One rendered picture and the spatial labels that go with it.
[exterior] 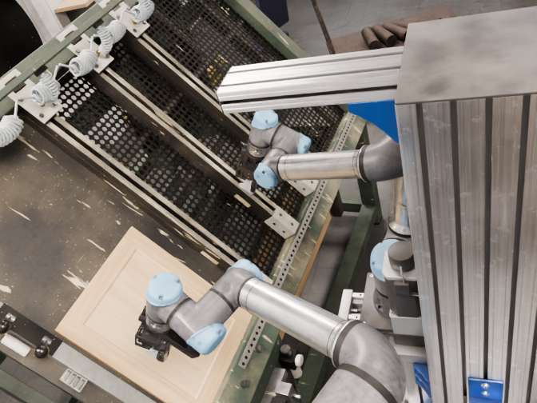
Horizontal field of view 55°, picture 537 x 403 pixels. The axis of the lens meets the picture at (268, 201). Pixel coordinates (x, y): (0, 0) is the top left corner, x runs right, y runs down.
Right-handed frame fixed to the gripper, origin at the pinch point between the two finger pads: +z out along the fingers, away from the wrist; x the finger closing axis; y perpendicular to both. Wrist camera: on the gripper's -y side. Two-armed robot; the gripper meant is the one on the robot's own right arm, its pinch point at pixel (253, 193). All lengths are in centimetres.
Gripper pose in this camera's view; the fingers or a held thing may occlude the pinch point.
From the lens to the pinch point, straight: 181.4
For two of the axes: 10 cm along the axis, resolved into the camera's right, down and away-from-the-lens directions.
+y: -9.4, -3.3, 0.4
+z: -1.9, 6.4, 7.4
